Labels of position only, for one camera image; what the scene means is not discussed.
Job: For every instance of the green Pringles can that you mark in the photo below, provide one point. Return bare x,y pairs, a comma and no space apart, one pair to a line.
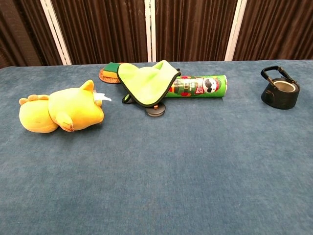
195,85

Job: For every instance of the green microfibre cloth black trim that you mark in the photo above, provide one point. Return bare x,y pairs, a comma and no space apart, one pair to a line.
144,78

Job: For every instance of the round brown woven coaster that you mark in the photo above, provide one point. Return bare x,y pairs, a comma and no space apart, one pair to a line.
105,79

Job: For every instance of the blue table cover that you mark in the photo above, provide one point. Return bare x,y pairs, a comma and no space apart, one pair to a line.
171,171

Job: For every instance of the dark brown curtain panel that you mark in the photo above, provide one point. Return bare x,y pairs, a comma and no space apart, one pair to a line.
22,31
276,29
102,29
193,29

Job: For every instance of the white partition post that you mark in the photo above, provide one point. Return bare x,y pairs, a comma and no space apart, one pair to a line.
148,29
236,29
56,31

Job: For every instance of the green and yellow sponge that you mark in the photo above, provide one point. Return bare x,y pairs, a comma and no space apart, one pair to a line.
111,68

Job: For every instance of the yellow plush toy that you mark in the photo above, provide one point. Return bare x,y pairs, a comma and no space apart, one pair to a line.
73,107

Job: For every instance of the black teapot lid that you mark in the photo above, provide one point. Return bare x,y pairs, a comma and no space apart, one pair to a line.
155,112

